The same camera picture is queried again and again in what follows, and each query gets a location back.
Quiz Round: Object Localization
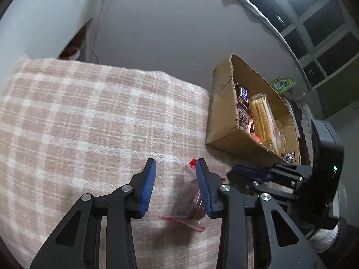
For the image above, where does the sliced bread pack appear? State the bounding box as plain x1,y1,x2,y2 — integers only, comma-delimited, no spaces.
250,93,282,156

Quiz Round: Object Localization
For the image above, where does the dark candy red-edged wrapper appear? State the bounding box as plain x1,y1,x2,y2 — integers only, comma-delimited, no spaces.
160,158,209,232

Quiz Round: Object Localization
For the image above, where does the Snickers chocolate bar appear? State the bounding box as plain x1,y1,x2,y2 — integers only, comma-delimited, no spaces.
234,81,249,106

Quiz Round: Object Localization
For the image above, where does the white gloved hand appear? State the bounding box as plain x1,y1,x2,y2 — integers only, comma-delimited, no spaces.
305,222,340,254

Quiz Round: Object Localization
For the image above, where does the small dark candy packet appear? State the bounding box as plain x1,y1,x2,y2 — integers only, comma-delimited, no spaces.
280,151,296,163

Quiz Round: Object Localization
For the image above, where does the white lace cloth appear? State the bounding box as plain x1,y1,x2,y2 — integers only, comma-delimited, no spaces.
297,97,313,166

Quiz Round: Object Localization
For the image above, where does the silver foil snack pack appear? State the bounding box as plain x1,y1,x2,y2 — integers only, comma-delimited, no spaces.
237,103,252,134

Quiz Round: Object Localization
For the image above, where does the open cardboard box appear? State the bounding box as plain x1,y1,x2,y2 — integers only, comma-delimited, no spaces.
206,54,301,166

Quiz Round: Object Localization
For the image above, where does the green tissue pack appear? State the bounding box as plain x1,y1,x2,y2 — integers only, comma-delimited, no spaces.
269,76,296,95

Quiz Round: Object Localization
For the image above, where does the pink plaid tablecloth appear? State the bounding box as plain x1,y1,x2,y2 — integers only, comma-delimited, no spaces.
1,58,240,268

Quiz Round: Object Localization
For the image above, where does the grey cloth on ledge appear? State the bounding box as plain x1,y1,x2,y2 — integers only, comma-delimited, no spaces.
238,0,312,91

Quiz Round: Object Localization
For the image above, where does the dark window with white frame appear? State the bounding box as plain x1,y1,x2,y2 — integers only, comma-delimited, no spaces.
250,0,358,89

